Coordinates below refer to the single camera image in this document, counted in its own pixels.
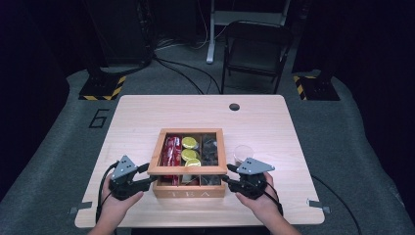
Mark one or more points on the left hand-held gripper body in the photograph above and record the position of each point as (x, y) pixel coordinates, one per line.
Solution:
(125, 182)

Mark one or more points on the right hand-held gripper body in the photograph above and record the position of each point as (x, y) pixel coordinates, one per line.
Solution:
(253, 184)

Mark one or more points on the clear plastic cup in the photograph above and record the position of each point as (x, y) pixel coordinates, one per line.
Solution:
(243, 150)

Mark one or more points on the wooden box with glass lid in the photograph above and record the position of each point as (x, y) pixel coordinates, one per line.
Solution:
(187, 170)

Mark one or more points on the person's right hand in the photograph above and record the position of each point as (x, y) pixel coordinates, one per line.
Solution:
(264, 205)

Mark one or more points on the person's left hand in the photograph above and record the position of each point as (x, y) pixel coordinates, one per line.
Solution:
(117, 207)

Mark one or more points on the pile of dark packets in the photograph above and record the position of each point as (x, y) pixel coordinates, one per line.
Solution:
(209, 150)

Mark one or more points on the stack of red packets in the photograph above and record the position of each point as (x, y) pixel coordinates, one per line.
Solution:
(171, 153)

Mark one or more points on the yellow round capsule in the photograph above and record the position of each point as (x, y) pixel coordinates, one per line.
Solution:
(193, 162)
(188, 154)
(189, 142)

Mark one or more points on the hazard striped stand base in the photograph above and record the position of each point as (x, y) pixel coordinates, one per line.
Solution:
(102, 88)
(316, 88)

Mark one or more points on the black folding chair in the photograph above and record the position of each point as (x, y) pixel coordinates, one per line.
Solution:
(257, 49)

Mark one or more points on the black cabinet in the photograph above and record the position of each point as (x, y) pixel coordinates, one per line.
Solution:
(120, 29)

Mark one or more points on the grey metal table bracket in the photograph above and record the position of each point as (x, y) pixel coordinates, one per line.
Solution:
(80, 207)
(319, 205)

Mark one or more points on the white desk frame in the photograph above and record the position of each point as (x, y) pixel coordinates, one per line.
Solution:
(212, 32)

